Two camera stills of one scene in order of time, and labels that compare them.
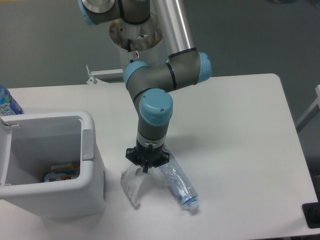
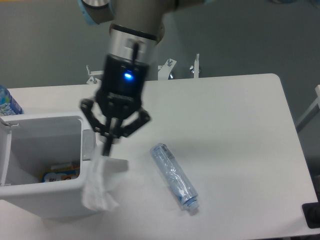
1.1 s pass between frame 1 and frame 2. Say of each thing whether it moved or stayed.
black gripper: moved
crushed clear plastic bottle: stayed
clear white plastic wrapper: moved
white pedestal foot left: stayed
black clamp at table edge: stayed
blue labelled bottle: stayed
